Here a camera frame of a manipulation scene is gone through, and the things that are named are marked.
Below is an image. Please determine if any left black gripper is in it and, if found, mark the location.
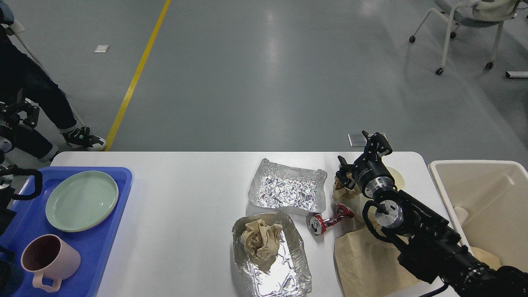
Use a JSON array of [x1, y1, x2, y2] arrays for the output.
[[0, 101, 40, 143]]

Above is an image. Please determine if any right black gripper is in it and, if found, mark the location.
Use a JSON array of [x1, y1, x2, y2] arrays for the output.
[[336, 130, 393, 192]]

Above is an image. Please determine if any mint green plate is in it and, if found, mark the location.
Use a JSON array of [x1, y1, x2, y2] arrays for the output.
[[45, 170, 119, 232]]

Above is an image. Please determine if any pink mug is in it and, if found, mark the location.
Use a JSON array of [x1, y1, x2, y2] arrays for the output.
[[20, 234, 81, 293]]

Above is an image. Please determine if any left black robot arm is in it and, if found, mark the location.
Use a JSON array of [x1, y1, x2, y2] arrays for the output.
[[0, 99, 43, 235]]

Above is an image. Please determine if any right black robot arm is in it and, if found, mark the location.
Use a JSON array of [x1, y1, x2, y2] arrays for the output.
[[336, 130, 528, 297]]

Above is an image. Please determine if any metal floor plate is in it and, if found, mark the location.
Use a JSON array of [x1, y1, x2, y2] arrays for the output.
[[348, 133, 367, 148]]

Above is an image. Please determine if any seated person in black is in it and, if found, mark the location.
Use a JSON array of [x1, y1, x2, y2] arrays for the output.
[[0, 1, 106, 162]]

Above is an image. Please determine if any crumpled brown paper ball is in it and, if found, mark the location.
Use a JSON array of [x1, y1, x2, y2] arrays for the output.
[[332, 177, 362, 202]]

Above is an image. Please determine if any white paper cup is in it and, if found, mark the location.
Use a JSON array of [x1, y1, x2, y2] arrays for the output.
[[356, 167, 405, 227]]

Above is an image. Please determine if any crushed red soda can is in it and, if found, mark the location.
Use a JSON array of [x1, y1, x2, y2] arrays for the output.
[[306, 203, 355, 236]]

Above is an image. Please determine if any left white chair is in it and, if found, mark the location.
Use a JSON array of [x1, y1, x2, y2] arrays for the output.
[[2, 21, 86, 126]]

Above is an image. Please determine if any empty foil tray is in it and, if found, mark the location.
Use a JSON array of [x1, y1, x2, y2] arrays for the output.
[[248, 158, 328, 215]]

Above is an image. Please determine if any white floor tile marker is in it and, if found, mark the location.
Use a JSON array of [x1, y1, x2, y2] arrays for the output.
[[94, 45, 110, 53]]

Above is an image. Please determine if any brown paper bag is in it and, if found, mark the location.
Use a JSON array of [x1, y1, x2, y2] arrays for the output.
[[333, 225, 501, 297]]

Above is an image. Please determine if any white cup in bin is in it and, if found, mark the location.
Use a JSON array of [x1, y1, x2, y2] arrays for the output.
[[454, 206, 469, 226]]

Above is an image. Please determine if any yellow plate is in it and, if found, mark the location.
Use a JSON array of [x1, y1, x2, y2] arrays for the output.
[[61, 207, 116, 233]]

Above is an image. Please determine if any crumpled brown paper in tray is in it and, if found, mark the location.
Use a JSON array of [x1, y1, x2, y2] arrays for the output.
[[240, 219, 283, 272]]

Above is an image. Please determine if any foil tray with paper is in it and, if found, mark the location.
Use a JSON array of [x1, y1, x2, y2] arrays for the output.
[[232, 212, 312, 297]]

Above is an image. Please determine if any beige plastic bin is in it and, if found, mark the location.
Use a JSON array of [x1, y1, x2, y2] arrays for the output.
[[429, 160, 528, 272]]

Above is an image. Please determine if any blue plastic tray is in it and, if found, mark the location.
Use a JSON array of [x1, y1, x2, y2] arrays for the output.
[[1, 167, 133, 297]]

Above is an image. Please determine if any white bar on floor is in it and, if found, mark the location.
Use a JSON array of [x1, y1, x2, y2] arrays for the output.
[[505, 71, 528, 79]]

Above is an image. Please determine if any grey office chair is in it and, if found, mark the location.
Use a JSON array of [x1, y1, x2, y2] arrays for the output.
[[409, 0, 520, 75]]

